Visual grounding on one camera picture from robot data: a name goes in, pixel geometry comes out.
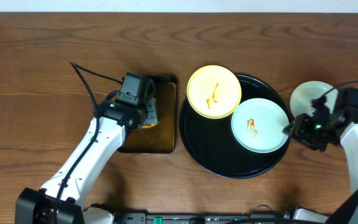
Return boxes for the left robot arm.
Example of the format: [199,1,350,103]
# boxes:
[15,98,158,223]

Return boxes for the yellow plate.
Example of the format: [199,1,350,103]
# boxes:
[186,65,242,119]

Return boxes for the light blue plate front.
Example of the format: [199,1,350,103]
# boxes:
[290,81,333,117]

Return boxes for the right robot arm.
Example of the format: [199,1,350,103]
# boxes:
[283,106,358,223]

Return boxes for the orange green sponge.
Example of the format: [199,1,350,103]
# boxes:
[140,98,159,129]

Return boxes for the black rectangular water tray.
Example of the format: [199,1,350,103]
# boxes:
[118,76,177,154]

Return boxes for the black round tray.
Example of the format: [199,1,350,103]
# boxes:
[178,73,291,180]

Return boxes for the light blue plate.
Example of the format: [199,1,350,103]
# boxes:
[290,81,333,117]
[231,98,289,153]

